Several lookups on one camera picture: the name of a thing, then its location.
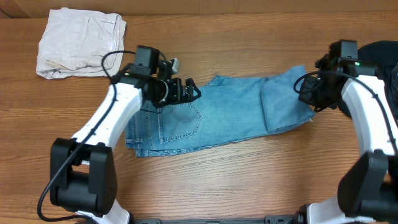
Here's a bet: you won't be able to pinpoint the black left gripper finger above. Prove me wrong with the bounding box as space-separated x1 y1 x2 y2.
185 92 201 103
185 78 201 94

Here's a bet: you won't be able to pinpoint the light blue denim jeans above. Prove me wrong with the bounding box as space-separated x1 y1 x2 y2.
124 65 315 157

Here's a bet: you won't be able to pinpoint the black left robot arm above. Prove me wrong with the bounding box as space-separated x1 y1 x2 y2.
37 45 201 223

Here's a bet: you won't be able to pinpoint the black garment with white tag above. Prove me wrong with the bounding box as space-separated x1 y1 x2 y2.
358 40 397 119

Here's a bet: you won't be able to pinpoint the folded beige trousers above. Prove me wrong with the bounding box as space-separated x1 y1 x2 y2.
36 7 126 80

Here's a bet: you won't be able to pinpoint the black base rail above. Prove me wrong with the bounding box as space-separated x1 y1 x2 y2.
133 214 307 224

